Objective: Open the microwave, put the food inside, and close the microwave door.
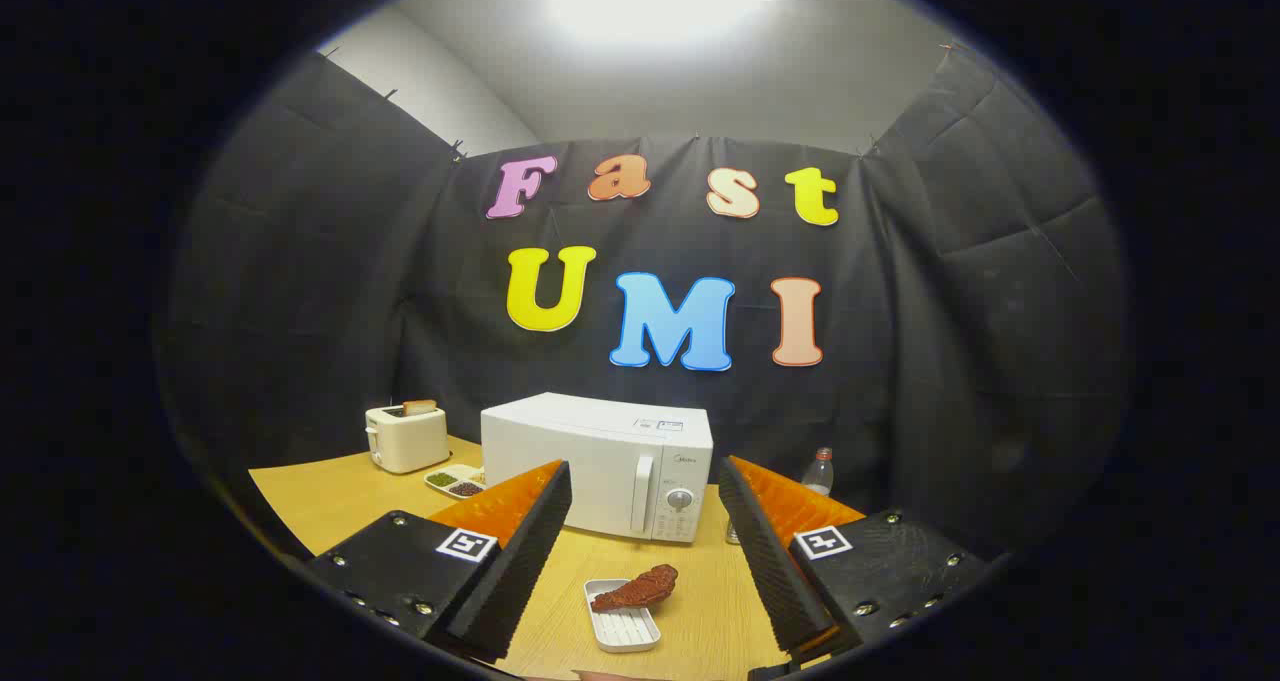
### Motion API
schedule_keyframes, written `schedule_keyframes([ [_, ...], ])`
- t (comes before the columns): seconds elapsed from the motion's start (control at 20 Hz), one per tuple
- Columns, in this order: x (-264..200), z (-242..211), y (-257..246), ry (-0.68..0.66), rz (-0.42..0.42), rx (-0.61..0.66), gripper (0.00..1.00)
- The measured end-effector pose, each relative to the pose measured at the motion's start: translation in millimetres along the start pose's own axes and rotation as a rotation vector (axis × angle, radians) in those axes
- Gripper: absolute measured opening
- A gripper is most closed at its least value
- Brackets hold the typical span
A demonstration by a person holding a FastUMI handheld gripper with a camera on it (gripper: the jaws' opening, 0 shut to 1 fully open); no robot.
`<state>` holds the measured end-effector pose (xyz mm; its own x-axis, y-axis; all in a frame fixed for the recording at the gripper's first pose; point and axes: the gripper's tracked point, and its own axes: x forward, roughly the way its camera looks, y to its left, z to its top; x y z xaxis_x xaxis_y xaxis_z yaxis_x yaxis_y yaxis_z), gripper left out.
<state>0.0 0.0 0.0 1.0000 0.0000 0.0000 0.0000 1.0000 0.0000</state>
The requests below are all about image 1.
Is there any white divided bean dish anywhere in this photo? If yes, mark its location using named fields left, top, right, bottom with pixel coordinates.
left=424, top=464, right=488, bottom=501

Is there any white toaster oven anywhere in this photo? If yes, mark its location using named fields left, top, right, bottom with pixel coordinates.
left=480, top=393, right=715, bottom=545

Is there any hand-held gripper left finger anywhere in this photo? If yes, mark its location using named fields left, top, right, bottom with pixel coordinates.
left=300, top=459, right=573, bottom=664

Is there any brown roasted meat piece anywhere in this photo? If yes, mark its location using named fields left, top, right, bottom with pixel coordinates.
left=590, top=564, right=679, bottom=614

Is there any cream slot toaster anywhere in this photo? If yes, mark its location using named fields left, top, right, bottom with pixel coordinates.
left=364, top=404, right=451, bottom=475

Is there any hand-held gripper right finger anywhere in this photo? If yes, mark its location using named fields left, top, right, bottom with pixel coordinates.
left=718, top=455, right=991, bottom=662

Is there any white ribbed rectangular plate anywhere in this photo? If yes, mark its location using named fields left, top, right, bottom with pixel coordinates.
left=583, top=578, right=663, bottom=654

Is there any clear plastic water bottle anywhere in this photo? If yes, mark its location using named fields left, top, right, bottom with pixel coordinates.
left=800, top=447, right=836, bottom=497

